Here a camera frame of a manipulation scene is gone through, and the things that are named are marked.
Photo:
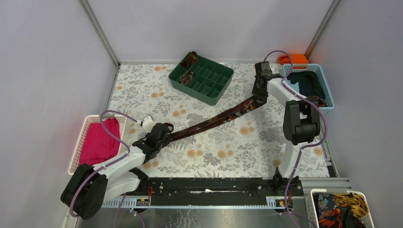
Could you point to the striped rolled tie in tray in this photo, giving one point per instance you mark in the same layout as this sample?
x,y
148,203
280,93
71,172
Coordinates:
x,y
186,77

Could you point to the green compartment organizer tray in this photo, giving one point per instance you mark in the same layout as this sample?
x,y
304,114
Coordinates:
x,y
210,82

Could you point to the white basket left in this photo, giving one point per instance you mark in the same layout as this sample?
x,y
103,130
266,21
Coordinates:
x,y
124,127

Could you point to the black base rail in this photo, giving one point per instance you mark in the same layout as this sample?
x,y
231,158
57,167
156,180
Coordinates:
x,y
215,191

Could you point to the brown rolled tie back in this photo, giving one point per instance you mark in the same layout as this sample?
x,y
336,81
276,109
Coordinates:
x,y
190,59

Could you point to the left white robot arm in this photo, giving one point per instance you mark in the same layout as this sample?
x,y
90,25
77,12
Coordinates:
x,y
91,186

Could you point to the white basket bottom right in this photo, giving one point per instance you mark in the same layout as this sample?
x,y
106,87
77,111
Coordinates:
x,y
363,222

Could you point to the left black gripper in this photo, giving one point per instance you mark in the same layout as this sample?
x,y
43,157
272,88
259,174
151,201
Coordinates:
x,y
162,133

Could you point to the dark navy cloth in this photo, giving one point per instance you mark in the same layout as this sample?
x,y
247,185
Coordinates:
x,y
308,83

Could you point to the orange cloth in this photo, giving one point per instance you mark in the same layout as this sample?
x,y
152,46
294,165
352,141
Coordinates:
x,y
299,60

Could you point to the light blue plastic basket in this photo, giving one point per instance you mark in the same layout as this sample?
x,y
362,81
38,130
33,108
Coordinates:
x,y
287,68

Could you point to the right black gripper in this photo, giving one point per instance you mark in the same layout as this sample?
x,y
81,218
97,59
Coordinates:
x,y
256,93

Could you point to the white basket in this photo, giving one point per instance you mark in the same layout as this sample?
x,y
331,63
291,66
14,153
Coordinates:
x,y
124,127
363,222

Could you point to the dark red patterned tie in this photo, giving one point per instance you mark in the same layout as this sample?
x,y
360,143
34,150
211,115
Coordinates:
x,y
239,110

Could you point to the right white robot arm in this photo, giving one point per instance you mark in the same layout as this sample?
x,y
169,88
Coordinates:
x,y
301,122

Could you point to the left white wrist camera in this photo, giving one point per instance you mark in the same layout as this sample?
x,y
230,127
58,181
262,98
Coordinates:
x,y
148,123

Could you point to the gold yellow tie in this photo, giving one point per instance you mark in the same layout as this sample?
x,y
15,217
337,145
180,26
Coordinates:
x,y
358,204

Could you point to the magenta cloth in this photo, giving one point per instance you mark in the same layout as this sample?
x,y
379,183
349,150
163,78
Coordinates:
x,y
98,146

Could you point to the orange black floral tie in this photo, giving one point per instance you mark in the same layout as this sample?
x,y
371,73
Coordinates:
x,y
330,215

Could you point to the colourful patterned tie in basket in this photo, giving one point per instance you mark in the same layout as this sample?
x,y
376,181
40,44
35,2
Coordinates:
x,y
321,102

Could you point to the floral tablecloth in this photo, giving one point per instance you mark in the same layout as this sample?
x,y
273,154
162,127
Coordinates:
x,y
250,146

